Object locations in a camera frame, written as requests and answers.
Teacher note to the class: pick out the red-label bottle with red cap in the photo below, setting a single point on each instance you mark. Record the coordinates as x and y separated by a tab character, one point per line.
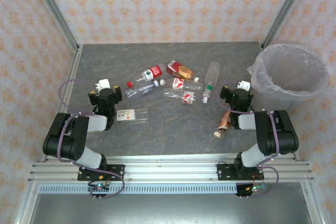
151	73

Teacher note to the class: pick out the grey metal panel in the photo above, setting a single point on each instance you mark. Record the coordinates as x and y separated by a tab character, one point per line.
168	208

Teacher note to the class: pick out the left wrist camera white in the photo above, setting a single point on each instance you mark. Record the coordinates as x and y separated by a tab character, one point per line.
103	84

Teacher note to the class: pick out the clear bottle white label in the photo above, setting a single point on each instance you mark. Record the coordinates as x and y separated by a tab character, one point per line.
126	114

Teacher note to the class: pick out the brown bottle with beige cap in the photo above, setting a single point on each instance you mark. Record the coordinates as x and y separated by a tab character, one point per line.
223	125

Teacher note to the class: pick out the tall clear bottle green band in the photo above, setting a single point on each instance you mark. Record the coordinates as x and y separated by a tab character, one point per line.
211	77

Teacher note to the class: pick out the aluminium lower frame bar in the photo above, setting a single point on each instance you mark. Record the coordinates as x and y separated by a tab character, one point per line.
313	203
26	203

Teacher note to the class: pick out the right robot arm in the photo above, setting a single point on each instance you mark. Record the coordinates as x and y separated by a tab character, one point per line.
275	134

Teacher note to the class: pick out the aluminium table side rail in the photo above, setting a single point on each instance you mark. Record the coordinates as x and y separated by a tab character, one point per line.
74	64

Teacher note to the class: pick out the red and brown drink carton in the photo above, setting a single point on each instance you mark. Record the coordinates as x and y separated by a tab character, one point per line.
178	68

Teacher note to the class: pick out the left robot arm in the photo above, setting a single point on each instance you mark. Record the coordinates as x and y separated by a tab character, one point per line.
68	140

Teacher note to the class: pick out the clear plastic bin liner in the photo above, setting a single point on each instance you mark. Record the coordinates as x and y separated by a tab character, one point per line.
288	77

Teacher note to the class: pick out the aluminium corner post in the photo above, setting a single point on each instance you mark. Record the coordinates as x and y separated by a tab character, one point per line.
283	11
55	11

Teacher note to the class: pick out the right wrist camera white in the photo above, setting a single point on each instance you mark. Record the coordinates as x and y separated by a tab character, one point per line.
244	85

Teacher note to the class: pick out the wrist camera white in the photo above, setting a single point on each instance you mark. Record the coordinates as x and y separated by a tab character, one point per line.
103	84
244	85

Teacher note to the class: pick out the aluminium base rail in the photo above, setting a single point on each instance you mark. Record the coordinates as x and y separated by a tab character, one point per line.
170	169

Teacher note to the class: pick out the grey round waste bin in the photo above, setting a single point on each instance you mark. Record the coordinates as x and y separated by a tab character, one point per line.
270	103

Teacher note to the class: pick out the small white loose cap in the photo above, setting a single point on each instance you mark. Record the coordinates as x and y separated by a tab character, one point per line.
196	79

